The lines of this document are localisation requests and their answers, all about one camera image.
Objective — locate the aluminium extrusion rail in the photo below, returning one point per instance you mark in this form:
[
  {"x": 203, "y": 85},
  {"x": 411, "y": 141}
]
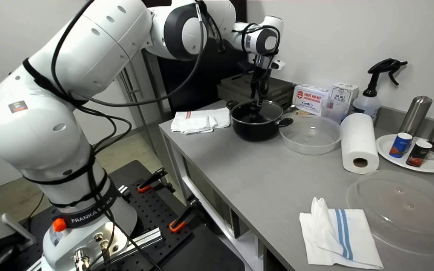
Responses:
[{"x": 146, "y": 239}]

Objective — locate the red and white box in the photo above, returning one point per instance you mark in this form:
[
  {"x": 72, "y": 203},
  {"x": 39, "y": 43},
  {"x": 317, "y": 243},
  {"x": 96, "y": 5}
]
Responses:
[{"x": 309, "y": 100}]

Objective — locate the spray bottle with black trigger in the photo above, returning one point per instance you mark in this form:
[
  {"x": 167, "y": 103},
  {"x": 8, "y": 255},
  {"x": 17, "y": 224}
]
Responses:
[{"x": 368, "y": 105}]

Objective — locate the blue spice jar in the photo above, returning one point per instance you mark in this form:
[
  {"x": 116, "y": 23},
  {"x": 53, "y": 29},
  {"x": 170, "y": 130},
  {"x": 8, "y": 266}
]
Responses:
[{"x": 399, "y": 145}]

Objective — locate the dark red spice jar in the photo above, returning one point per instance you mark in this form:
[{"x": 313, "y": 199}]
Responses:
[{"x": 417, "y": 153}]

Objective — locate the white open shelf unit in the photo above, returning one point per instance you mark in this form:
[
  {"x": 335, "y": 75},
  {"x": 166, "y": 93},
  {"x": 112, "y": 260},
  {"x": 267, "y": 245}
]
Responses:
[{"x": 249, "y": 249}]

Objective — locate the white towel with blue stripes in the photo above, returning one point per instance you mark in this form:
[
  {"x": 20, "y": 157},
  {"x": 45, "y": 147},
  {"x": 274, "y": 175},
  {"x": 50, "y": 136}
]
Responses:
[{"x": 347, "y": 236}]

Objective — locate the large clear plastic cover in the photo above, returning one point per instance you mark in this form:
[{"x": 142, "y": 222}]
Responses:
[{"x": 407, "y": 212}]

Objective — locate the dark grey stacked trays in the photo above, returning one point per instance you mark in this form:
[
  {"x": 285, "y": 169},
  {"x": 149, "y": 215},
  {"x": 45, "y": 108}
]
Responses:
[{"x": 237, "y": 91}]

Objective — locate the black refrigerator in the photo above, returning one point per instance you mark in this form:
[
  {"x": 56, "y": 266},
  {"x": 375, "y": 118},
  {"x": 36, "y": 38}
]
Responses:
[{"x": 202, "y": 96}]

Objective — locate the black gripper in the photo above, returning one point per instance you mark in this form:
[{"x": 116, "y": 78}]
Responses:
[{"x": 261, "y": 76}]

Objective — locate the black perforated robot table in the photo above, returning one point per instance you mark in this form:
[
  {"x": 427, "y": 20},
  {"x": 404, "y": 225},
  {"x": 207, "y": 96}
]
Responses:
[{"x": 151, "y": 212}]

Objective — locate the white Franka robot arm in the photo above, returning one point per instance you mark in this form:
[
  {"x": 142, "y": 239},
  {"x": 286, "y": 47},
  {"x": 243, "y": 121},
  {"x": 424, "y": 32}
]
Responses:
[{"x": 41, "y": 130}]

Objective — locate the clear glass round dish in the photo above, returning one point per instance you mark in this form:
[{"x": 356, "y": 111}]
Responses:
[{"x": 309, "y": 138}]

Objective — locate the glass lid with black knob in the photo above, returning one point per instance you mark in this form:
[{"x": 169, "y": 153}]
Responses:
[{"x": 274, "y": 114}]

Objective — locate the black cooking pot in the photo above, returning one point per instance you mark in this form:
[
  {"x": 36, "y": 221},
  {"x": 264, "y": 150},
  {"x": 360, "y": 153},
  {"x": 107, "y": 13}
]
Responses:
[{"x": 256, "y": 132}]

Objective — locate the white towel with red stripe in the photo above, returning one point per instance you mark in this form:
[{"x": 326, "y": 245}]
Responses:
[{"x": 196, "y": 121}]

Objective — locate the white carton box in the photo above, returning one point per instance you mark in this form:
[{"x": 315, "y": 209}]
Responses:
[{"x": 342, "y": 99}]

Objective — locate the white paper towel roll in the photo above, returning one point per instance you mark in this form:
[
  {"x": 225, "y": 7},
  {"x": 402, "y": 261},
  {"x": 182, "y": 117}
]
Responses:
[{"x": 359, "y": 141}]

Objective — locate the black clamp with orange tip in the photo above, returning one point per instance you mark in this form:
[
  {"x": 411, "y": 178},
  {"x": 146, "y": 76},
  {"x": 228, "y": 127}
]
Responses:
[
  {"x": 145, "y": 189},
  {"x": 176, "y": 227}
]

